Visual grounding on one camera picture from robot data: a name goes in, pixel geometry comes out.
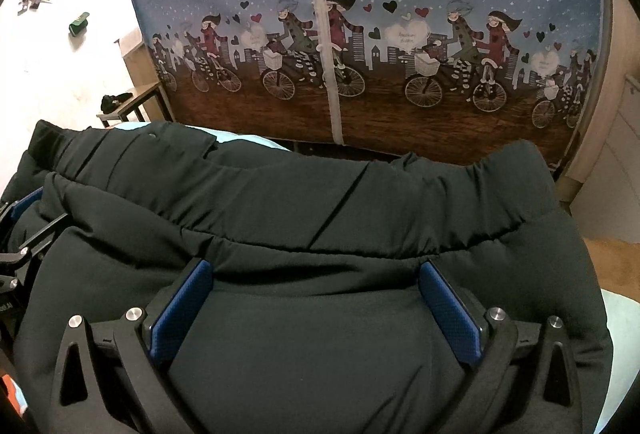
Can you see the blue fabric wardrobe cover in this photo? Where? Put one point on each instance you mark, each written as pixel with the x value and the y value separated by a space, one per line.
pixel 450 80

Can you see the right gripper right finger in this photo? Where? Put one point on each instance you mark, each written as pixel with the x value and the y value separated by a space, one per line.
pixel 520 376

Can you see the small wooden side table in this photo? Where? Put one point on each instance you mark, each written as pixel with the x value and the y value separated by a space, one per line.
pixel 149 93

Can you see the green wall hook holder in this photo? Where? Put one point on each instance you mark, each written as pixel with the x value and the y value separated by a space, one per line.
pixel 78 25

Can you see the white drawer cabinet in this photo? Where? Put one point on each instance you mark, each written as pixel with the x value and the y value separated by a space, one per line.
pixel 607 205

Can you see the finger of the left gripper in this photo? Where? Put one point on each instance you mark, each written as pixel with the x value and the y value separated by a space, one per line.
pixel 10 212

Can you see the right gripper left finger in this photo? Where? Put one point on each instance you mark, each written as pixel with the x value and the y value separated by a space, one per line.
pixel 113 376

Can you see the black padded winter jacket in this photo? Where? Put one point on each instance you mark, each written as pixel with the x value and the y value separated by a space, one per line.
pixel 315 323

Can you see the black item on table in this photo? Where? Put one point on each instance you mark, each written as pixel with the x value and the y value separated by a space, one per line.
pixel 110 103

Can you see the colourful patchwork bed quilt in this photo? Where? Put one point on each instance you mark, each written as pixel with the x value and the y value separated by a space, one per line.
pixel 617 267

